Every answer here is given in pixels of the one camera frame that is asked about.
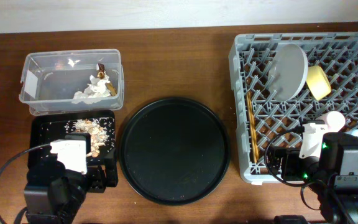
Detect grey round plate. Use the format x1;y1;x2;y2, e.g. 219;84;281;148
268;44;308;101

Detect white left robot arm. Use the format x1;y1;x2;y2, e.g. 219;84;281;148
14;133;118;223

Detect pink cup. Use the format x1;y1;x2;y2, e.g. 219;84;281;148
317;111;346;133

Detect wooden chopstick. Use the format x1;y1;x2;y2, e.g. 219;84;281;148
249;100;259;163
246;91;259;163

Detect food scraps and rice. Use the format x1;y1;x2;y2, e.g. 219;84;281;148
40;117;115;158

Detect clear plastic waste bin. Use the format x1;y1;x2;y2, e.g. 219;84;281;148
19;49;125;116

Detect round black serving tray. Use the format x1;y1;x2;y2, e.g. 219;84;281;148
119;97;231;206

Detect black rectangular tray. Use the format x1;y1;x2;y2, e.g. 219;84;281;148
30;110;117;169

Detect yellow bowl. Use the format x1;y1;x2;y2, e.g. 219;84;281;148
306;65;331;101

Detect brown wrapper scrap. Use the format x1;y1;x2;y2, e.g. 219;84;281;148
97;63;117;96

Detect white label on bin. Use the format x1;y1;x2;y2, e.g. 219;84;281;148
24;70;39;98

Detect white tissue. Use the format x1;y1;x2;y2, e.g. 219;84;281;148
73;75;111;104

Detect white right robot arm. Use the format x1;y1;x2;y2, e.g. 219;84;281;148
264;133;358;223

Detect grey dishwasher rack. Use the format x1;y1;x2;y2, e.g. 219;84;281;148
228;32;358;185

